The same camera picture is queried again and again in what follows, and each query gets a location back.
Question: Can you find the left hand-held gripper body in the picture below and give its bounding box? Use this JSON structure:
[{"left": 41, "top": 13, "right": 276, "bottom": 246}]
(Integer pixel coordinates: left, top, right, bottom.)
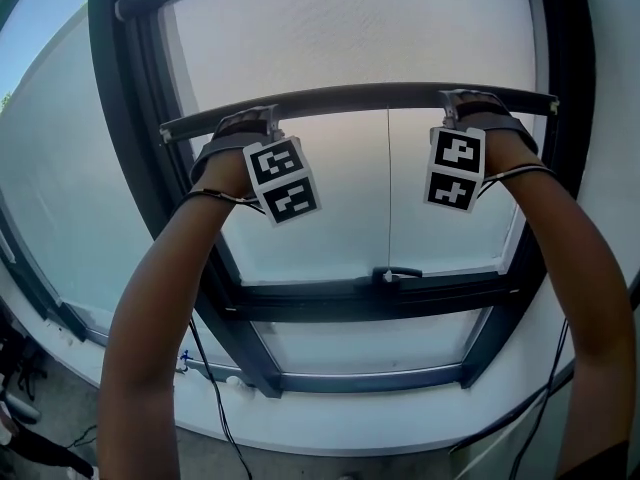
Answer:
[{"left": 189, "top": 128, "right": 322, "bottom": 228}]

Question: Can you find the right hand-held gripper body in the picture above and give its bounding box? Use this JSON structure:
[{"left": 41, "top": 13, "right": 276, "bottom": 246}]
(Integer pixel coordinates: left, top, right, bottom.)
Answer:
[{"left": 424, "top": 115, "right": 540, "bottom": 214}]

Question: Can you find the white plastic panel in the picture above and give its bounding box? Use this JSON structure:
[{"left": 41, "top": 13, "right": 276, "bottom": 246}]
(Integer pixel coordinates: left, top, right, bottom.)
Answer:
[{"left": 0, "top": 247, "right": 576, "bottom": 457}]

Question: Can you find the black office chair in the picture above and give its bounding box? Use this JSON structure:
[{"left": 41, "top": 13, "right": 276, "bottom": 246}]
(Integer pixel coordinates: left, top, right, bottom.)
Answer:
[{"left": 0, "top": 317, "right": 46, "bottom": 404}]

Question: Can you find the black window handle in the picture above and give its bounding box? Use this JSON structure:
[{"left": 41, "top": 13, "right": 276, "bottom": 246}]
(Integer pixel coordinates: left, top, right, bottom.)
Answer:
[{"left": 354, "top": 266, "right": 424, "bottom": 289}]

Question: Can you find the thin pull cord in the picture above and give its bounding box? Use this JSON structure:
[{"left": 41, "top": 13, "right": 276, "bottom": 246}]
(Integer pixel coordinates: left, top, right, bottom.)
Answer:
[{"left": 381, "top": 107, "right": 399, "bottom": 284}]

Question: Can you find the person's left hand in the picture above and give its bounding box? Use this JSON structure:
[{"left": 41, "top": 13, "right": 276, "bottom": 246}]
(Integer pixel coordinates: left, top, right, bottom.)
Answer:
[{"left": 195, "top": 109, "right": 273, "bottom": 201}]

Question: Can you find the dark framed window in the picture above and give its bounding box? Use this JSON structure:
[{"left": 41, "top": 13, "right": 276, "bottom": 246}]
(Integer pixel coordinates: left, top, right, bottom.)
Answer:
[{"left": 0, "top": 0, "right": 601, "bottom": 400}]

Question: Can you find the person's right forearm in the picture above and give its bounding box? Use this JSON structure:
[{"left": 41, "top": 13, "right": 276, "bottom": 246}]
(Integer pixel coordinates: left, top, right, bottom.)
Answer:
[{"left": 487, "top": 166, "right": 636, "bottom": 480}]

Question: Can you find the person's right hand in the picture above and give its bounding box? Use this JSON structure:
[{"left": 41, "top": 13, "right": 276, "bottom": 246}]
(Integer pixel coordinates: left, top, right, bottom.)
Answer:
[{"left": 458, "top": 95, "right": 544, "bottom": 180}]

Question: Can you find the person's black shirt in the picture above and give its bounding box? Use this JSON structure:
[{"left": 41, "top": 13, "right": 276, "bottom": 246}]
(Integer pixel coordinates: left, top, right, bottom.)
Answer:
[{"left": 557, "top": 440, "right": 629, "bottom": 480}]

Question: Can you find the grey white rounded device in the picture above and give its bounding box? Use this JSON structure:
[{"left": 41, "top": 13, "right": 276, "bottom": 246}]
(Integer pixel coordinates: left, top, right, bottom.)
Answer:
[{"left": 4, "top": 392, "right": 40, "bottom": 422}]

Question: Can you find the person's left forearm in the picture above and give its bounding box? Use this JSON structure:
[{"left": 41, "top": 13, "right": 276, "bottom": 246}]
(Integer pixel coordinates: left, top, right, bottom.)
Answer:
[{"left": 97, "top": 187, "right": 257, "bottom": 480}]

